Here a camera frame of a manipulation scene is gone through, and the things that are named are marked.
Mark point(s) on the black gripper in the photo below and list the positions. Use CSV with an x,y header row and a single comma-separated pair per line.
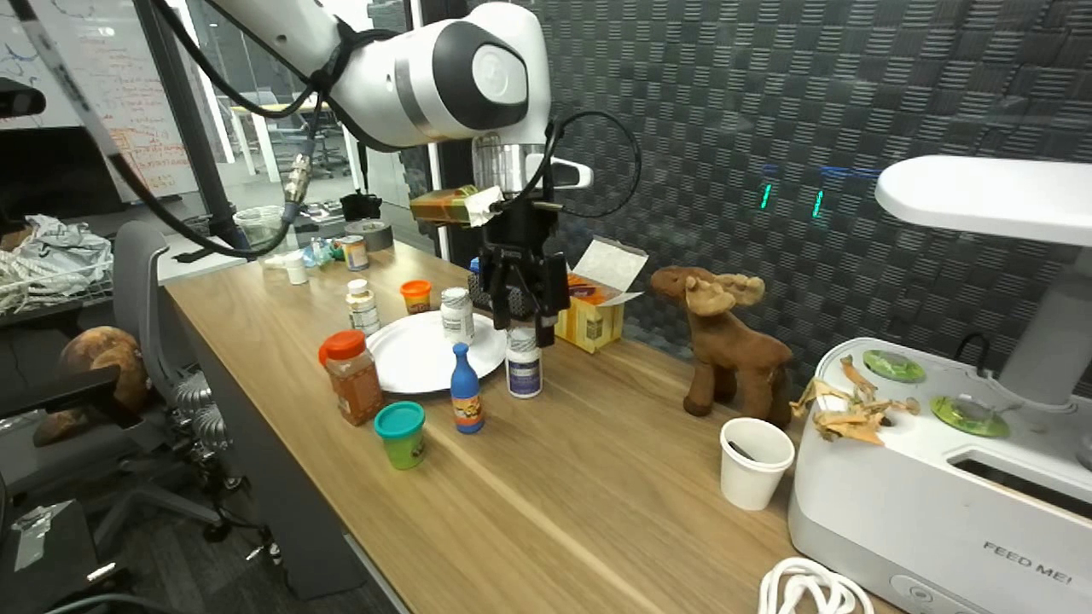
x,y
515,275

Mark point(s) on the white pill bottle blue label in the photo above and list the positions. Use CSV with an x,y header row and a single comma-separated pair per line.
x,y
523,364

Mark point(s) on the blue toy bottle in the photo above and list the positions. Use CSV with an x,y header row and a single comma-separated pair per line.
x,y
465,395

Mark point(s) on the white pill bottle green label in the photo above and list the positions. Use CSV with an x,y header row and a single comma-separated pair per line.
x,y
363,305

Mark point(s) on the spice jar orange lid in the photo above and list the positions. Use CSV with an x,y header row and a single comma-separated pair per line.
x,y
354,378

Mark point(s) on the white pill bottle back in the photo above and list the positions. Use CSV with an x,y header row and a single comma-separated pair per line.
x,y
454,314

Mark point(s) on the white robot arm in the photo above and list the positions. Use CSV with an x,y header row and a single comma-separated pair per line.
x,y
481,79

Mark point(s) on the white paper plate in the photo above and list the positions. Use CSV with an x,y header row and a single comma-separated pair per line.
x,y
415,356

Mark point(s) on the brown moose plushie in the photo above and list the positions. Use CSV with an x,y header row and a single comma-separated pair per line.
x,y
730,364

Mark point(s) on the yellow cardboard box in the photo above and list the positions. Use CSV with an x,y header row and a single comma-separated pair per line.
x,y
601,283

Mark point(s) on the yellow tub orange lid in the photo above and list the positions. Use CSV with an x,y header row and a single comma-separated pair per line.
x,y
419,296

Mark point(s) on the green tub teal lid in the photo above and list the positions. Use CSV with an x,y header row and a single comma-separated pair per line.
x,y
401,430

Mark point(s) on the white paper cup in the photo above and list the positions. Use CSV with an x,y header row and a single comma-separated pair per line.
x,y
752,463

